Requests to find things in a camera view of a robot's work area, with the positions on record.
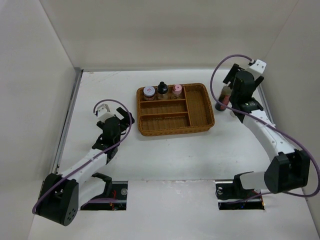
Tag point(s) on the white cylinder silver-lid shaker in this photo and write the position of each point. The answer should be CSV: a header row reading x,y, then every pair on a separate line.
x,y
233,114

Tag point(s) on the tall dark sauce bottle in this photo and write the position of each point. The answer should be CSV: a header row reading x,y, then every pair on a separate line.
x,y
224,98

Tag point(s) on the black-cap glass bottle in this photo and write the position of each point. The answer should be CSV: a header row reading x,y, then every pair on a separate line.
x,y
162,91

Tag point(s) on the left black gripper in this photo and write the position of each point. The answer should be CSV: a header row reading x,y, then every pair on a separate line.
x,y
125,122

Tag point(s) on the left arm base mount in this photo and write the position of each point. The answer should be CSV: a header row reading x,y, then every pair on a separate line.
x,y
114,199

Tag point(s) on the white-lid red-label spice jar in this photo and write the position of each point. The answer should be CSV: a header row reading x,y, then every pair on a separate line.
x,y
149,93

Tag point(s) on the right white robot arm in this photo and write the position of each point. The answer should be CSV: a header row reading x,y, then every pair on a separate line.
x,y
289,167

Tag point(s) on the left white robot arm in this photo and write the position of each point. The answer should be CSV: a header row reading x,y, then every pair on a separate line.
x,y
63,194

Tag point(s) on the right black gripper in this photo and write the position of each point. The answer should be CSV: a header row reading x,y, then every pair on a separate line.
x,y
232,73

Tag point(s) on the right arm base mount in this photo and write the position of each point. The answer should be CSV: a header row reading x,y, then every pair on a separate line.
x,y
231,197

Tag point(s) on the brown wicker divided tray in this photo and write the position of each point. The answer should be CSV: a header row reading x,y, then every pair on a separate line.
x,y
191,113

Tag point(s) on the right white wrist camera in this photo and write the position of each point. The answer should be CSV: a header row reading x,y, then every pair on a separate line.
x,y
256,67

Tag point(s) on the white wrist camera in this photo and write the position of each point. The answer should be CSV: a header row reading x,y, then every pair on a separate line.
x,y
103,112
256,67

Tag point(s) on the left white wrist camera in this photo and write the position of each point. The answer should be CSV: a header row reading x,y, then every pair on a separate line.
x,y
103,112

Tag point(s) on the pink-lid spice jar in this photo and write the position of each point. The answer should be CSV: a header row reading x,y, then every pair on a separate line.
x,y
176,92

